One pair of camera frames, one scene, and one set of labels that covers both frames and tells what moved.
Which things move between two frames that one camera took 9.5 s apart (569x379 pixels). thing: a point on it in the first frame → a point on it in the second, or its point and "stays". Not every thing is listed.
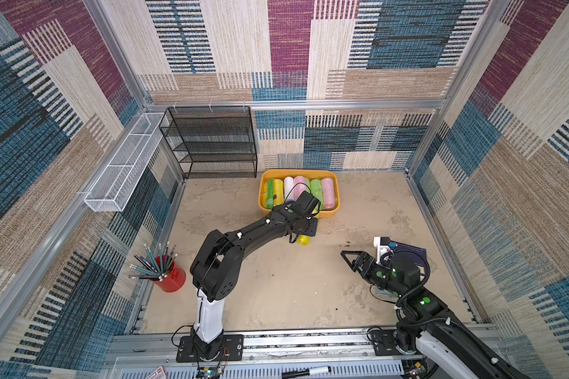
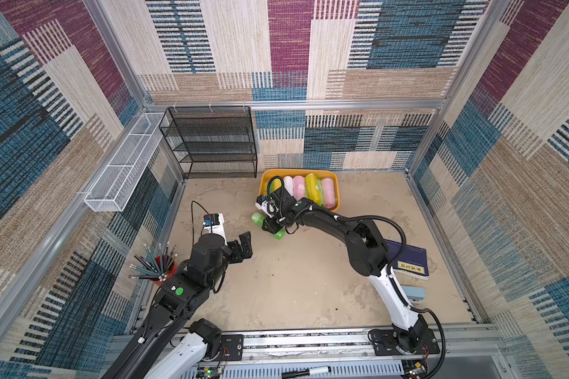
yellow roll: (303, 240) → (312, 189)
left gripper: (314, 223) → (237, 256)
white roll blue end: (288, 185) stays
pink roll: (299, 181) stays
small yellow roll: (278, 188) stays
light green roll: (315, 189) stays
